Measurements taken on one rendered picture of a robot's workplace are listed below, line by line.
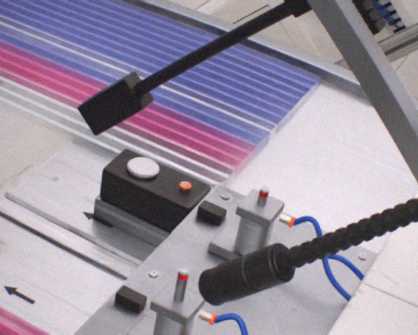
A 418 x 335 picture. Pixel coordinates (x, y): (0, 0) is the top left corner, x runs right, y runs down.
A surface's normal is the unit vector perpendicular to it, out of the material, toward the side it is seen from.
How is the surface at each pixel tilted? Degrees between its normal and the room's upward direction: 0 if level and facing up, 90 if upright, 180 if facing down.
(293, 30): 90
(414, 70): 0
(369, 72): 90
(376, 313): 43
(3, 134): 0
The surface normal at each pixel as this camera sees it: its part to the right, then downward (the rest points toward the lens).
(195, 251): 0.15, -0.80
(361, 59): -0.46, 0.47
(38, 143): 0.70, -0.33
